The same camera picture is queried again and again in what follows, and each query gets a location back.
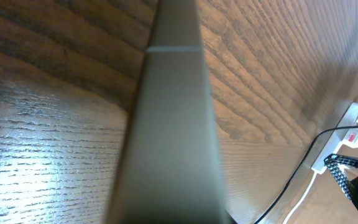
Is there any black usb charging cable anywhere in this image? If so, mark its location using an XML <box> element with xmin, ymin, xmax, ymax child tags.
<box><xmin>253</xmin><ymin>124</ymin><xmax>358</xmax><ymax>224</ymax></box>

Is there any galaxy smartphone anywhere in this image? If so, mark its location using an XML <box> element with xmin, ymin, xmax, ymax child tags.
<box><xmin>105</xmin><ymin>1</ymin><xmax>231</xmax><ymax>223</ymax></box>

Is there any white usb charger adapter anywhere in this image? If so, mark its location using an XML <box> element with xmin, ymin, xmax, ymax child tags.
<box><xmin>342</xmin><ymin>128</ymin><xmax>358</xmax><ymax>149</ymax></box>

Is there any white power strip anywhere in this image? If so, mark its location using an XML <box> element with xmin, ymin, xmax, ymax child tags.
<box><xmin>311</xmin><ymin>103</ymin><xmax>358</xmax><ymax>174</ymax></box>

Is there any white power strip cord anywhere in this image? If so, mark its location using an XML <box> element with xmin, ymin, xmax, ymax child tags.
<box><xmin>282</xmin><ymin>170</ymin><xmax>319</xmax><ymax>224</ymax></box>

